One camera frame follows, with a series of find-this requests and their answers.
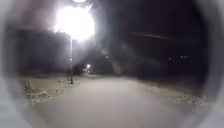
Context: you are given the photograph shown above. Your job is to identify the grey paved path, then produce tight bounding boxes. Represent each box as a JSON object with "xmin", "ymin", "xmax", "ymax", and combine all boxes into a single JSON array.
[{"xmin": 31, "ymin": 75, "xmax": 201, "ymax": 128}]

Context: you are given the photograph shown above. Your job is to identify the street lamp pole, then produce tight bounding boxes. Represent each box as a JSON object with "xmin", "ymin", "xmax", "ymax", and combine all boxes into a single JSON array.
[{"xmin": 54, "ymin": 3, "xmax": 96, "ymax": 85}]

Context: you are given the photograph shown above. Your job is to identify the grass verge with leaves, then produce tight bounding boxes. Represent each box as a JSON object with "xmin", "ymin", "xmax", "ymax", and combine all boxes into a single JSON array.
[
  {"xmin": 128, "ymin": 78, "xmax": 209, "ymax": 107},
  {"xmin": 16, "ymin": 74, "xmax": 81, "ymax": 105}
]

